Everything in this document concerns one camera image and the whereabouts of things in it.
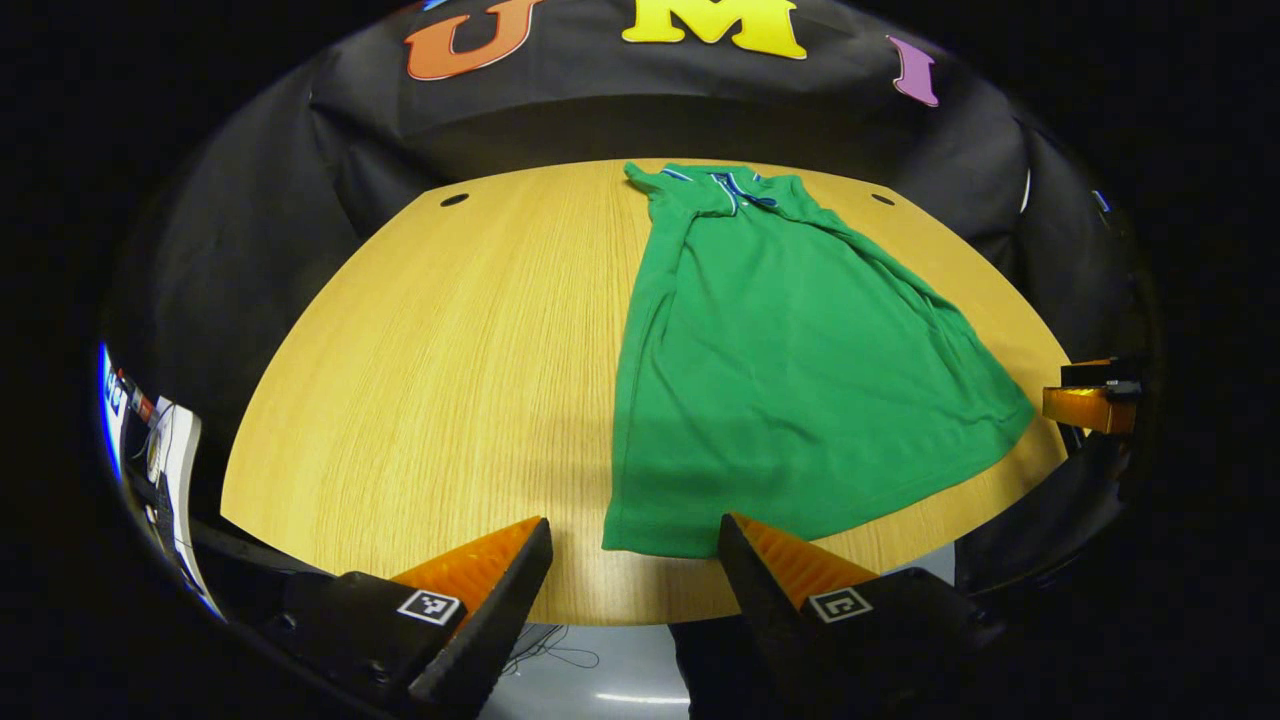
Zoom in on green T-shirt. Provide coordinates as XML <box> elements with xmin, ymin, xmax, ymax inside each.
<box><xmin>602</xmin><ymin>160</ymin><xmax>1037</xmax><ymax>559</ymax></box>

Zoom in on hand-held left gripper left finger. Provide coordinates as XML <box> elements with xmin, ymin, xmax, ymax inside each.
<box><xmin>270</xmin><ymin>516</ymin><xmax>554</xmax><ymax>720</ymax></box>

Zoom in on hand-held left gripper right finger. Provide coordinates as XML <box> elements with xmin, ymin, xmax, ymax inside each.
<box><xmin>717</xmin><ymin>512</ymin><xmax>1006</xmax><ymax>720</ymax></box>

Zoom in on person's dark trousers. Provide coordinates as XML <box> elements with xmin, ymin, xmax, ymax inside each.
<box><xmin>666</xmin><ymin>616</ymin><xmax>773</xmax><ymax>720</ymax></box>

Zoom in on black backdrop cloth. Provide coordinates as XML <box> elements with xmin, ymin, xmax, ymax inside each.
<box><xmin>100</xmin><ymin>0</ymin><xmax>1151</xmax><ymax>471</ymax></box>

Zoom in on black floor cable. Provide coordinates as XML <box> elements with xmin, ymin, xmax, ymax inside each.
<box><xmin>498</xmin><ymin>625</ymin><xmax>603</xmax><ymax>679</ymax></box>

